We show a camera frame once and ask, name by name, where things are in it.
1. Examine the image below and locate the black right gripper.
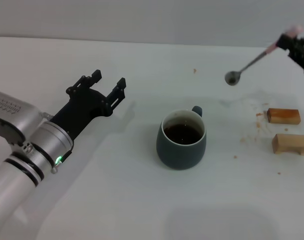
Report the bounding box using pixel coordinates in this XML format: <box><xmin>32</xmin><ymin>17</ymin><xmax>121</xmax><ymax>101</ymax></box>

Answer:
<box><xmin>277</xmin><ymin>33</ymin><xmax>304</xmax><ymax>80</ymax></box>

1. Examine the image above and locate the dark coffee liquid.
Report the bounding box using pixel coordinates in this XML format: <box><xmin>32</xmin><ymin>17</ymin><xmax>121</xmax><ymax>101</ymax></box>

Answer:
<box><xmin>164</xmin><ymin>122</ymin><xmax>204</xmax><ymax>145</ymax></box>

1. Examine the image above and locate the pale notched wooden block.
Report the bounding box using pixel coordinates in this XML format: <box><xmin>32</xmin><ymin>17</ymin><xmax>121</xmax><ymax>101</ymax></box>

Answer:
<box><xmin>272</xmin><ymin>133</ymin><xmax>304</xmax><ymax>156</ymax></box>

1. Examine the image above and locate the stained wooden block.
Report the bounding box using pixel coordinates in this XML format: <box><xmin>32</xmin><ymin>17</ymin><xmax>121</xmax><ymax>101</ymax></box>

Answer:
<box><xmin>267</xmin><ymin>107</ymin><xmax>302</xmax><ymax>125</ymax></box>

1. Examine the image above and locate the grey ceramic cup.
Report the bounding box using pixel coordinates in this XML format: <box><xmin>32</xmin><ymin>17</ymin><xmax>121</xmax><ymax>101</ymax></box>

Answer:
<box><xmin>156</xmin><ymin>105</ymin><xmax>207</xmax><ymax>171</ymax></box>

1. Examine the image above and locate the pink handled metal spoon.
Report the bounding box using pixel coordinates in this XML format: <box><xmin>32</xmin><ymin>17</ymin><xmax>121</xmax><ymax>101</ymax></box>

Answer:
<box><xmin>224</xmin><ymin>24</ymin><xmax>304</xmax><ymax>87</ymax></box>

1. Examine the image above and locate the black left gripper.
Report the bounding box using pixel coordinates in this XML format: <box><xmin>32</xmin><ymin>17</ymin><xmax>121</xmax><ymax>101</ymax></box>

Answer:
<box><xmin>48</xmin><ymin>69</ymin><xmax>127</xmax><ymax>140</ymax></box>

